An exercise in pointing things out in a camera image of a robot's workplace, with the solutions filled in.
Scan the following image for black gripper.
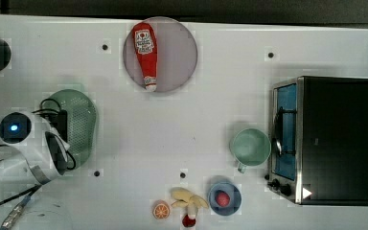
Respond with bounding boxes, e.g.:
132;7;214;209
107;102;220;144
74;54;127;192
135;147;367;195
45;110;68;175

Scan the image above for green strainer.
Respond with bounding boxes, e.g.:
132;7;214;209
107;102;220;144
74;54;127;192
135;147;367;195
39;89;97;171

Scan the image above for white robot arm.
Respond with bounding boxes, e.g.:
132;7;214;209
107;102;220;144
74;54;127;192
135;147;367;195
0;111;70;230

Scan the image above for red ketchup bottle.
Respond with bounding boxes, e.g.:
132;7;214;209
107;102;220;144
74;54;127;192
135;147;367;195
132;22;158;92

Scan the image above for orange slice toy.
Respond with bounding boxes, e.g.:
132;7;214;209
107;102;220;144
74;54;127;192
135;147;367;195
152;200;171;219

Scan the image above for pink round plate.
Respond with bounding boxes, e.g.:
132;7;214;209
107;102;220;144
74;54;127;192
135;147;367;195
123;16;197;93

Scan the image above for peeled toy banana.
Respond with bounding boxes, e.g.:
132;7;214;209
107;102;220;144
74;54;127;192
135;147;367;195
171;187;209;219

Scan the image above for red strawberry toy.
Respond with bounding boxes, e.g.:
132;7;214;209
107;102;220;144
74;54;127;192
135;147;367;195
182;215;196;228

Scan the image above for red toy fruit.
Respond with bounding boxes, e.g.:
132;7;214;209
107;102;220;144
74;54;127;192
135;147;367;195
215;191;230;207

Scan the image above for blue bowl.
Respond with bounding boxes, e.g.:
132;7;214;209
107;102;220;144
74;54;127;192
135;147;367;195
208;182;242;216

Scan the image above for green mug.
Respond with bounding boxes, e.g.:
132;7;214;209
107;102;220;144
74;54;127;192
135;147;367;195
229;128;271;173

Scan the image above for black steel toaster oven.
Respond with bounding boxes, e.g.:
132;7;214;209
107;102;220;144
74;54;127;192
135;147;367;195
264;76;368;206

